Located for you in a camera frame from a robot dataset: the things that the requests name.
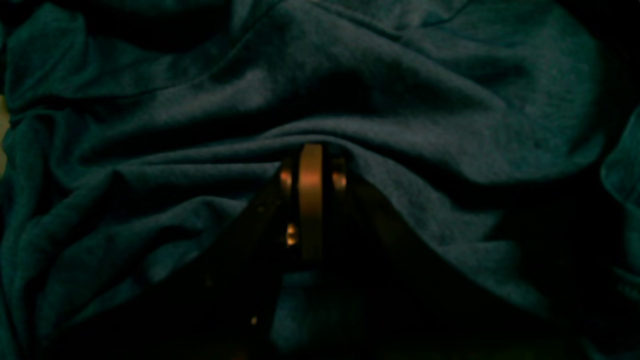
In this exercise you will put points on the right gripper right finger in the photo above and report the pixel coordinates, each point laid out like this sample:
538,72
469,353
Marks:
415,304

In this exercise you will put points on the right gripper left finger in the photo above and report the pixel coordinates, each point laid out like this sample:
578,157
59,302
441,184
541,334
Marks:
219,306

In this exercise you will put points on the blue t-shirt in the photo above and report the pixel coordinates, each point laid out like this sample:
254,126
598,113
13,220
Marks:
505,132

